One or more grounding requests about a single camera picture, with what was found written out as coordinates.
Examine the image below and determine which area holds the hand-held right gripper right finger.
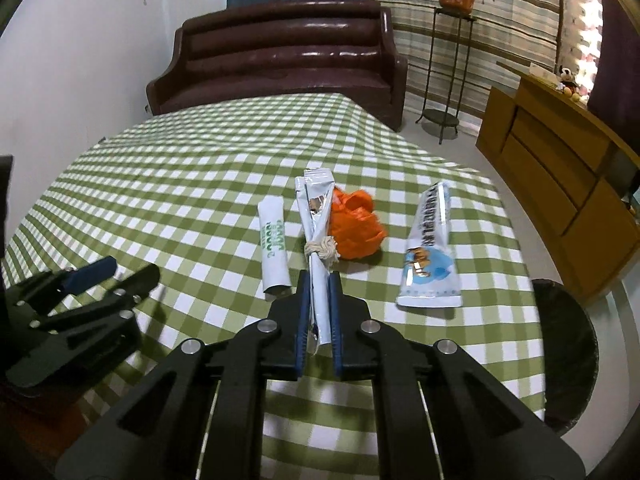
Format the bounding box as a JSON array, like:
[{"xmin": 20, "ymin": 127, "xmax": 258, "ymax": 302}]
[{"xmin": 327, "ymin": 275, "xmax": 588, "ymax": 480}]

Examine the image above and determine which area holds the mouse plush toy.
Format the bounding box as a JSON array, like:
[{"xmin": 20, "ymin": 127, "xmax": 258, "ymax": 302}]
[{"xmin": 555, "ymin": 62, "xmax": 583, "ymax": 98}]

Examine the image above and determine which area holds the green checked tablecloth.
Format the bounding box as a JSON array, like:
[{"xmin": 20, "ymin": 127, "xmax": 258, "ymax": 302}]
[{"xmin": 0, "ymin": 92, "xmax": 546, "ymax": 480}]

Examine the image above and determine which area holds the orange plastic bag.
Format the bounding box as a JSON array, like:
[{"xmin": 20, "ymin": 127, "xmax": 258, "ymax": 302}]
[{"xmin": 325, "ymin": 186, "xmax": 390, "ymax": 261}]

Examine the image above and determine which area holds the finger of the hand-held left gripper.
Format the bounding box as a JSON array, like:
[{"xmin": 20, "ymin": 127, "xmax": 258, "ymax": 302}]
[
  {"xmin": 30, "ymin": 264, "xmax": 162, "ymax": 334},
  {"xmin": 10, "ymin": 255, "xmax": 118, "ymax": 312}
]

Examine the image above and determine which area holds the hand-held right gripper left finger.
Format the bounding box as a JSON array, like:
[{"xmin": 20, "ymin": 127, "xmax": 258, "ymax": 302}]
[{"xmin": 55, "ymin": 270, "xmax": 311, "ymax": 480}]

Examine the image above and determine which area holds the white paper roll green print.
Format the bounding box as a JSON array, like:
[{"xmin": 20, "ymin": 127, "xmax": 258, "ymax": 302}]
[{"xmin": 256, "ymin": 200, "xmax": 292, "ymax": 297}]

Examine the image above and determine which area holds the black metal plant stand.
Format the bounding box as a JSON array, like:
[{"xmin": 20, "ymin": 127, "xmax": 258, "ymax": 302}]
[{"xmin": 415, "ymin": 7, "xmax": 478, "ymax": 146}]

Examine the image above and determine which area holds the wooden cabinet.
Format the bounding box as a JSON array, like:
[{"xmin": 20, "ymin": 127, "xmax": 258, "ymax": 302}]
[{"xmin": 475, "ymin": 60, "xmax": 640, "ymax": 306}]

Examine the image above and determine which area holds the brown leather sofa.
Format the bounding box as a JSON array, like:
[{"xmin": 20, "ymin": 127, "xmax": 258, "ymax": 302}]
[{"xmin": 145, "ymin": 0, "xmax": 408, "ymax": 133}]

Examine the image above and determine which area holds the black bin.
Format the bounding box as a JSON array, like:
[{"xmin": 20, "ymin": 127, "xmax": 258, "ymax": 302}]
[{"xmin": 530, "ymin": 279, "xmax": 600, "ymax": 436}]

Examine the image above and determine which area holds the striped curtain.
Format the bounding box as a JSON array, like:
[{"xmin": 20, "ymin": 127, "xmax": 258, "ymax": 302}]
[{"xmin": 370, "ymin": 0, "xmax": 566, "ymax": 136}]

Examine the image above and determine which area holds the patterned sheer curtain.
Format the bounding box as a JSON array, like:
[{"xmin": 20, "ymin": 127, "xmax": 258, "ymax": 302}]
[{"xmin": 560, "ymin": 0, "xmax": 608, "ymax": 96}]

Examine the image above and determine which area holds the blue and white snack packet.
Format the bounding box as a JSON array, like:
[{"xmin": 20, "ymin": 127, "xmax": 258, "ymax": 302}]
[{"xmin": 396, "ymin": 182, "xmax": 462, "ymax": 309}]

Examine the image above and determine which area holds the silver wrapper with string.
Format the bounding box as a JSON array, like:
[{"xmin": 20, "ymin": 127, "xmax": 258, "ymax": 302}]
[{"xmin": 294, "ymin": 167, "xmax": 343, "ymax": 356}]

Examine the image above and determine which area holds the white flat box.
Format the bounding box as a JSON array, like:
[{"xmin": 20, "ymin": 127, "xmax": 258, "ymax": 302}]
[{"xmin": 527, "ymin": 62, "xmax": 558, "ymax": 84}]

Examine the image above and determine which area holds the dark curtain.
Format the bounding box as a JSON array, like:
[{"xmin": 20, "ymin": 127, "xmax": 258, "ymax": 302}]
[{"xmin": 587, "ymin": 0, "xmax": 640, "ymax": 131}]

